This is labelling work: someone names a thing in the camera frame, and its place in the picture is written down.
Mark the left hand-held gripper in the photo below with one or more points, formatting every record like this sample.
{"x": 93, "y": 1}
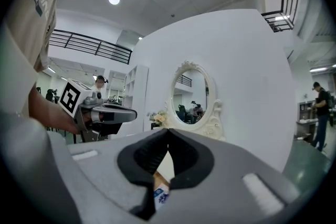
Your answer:
{"x": 71, "y": 97}

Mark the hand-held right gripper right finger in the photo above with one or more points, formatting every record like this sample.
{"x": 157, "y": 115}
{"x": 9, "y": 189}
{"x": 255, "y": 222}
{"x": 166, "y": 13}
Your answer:
{"x": 223, "y": 191}

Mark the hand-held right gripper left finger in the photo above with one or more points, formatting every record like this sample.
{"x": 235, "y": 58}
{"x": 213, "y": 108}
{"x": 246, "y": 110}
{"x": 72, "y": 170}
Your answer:
{"x": 110, "y": 170}

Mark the person's left forearm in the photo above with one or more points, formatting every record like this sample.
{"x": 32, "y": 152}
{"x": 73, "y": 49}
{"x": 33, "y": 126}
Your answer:
{"x": 50, "y": 112}

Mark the white ornate dressing table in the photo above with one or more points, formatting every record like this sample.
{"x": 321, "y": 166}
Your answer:
{"x": 165, "y": 165}

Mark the person's left hand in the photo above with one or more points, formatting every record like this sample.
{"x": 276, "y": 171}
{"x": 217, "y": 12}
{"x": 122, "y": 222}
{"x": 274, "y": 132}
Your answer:
{"x": 90, "y": 117}

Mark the white shelf unit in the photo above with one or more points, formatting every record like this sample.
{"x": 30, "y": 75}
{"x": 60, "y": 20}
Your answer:
{"x": 136, "y": 102}

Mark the black flower pot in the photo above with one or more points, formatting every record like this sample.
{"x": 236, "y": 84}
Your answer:
{"x": 155, "y": 126}

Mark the yellow artificial flower bouquet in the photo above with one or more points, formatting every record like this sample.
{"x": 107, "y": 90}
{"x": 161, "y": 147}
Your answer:
{"x": 158, "y": 118}

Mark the white blue printed sticker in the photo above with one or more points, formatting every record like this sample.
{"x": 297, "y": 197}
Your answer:
{"x": 161, "y": 196}

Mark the dark shelf cabinet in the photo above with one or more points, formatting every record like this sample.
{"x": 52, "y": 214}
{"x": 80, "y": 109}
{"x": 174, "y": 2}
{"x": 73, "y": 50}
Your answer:
{"x": 305, "y": 118}

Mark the person's beige shirt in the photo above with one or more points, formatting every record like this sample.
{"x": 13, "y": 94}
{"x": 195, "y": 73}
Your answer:
{"x": 23, "y": 34}

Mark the oval mirror white ornate frame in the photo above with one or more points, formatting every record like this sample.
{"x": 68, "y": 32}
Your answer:
{"x": 189, "y": 102}

